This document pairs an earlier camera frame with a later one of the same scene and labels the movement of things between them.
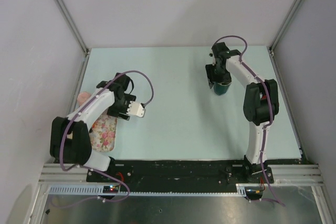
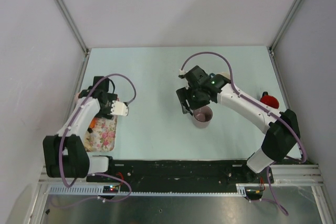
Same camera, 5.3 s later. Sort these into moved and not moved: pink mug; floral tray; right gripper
Moved: right gripper; pink mug
Not moved: floral tray
